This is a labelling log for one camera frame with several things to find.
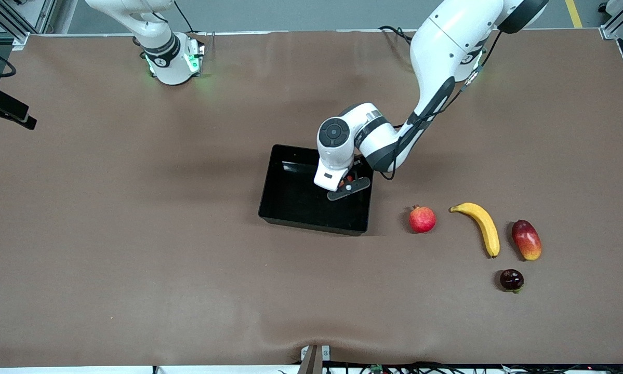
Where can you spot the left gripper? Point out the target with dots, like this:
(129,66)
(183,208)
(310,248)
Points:
(357,173)

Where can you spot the red yellow apple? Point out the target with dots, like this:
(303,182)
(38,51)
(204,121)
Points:
(348,182)

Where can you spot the black plastic box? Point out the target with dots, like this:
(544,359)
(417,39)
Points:
(290,202)

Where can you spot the yellow banana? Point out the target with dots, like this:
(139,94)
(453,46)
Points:
(485,223)

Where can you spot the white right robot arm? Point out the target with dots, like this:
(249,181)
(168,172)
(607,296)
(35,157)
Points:
(161,54)

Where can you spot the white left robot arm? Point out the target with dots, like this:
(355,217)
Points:
(446,41)

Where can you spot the red pomegranate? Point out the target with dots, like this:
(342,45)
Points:
(422,219)

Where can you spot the red yellow mango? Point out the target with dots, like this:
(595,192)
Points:
(526,240)

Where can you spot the dark purple mangosteen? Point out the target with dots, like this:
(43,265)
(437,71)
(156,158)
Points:
(511,279)

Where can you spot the aluminium frame profile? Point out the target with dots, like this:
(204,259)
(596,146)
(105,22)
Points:
(620,23)
(15,21)

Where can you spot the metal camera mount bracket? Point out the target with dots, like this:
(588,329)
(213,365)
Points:
(314,359)

